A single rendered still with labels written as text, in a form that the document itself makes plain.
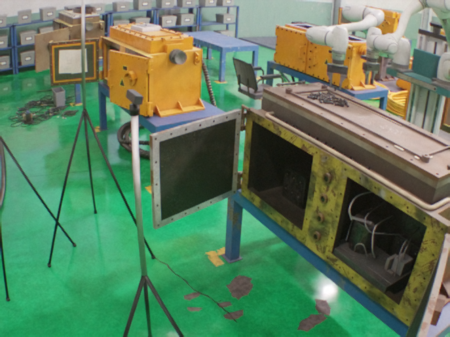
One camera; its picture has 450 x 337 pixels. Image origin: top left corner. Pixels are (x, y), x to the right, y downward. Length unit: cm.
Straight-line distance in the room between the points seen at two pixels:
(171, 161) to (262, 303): 120
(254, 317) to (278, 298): 26
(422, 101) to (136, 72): 260
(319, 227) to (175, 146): 87
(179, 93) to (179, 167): 201
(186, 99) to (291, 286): 219
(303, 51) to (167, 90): 247
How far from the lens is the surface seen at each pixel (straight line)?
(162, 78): 428
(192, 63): 440
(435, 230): 185
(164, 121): 416
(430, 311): 136
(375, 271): 223
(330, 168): 220
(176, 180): 249
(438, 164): 200
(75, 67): 551
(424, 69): 371
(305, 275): 334
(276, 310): 301
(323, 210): 230
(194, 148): 250
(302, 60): 623
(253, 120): 265
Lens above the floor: 209
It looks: 26 degrees down
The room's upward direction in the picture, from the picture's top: 3 degrees clockwise
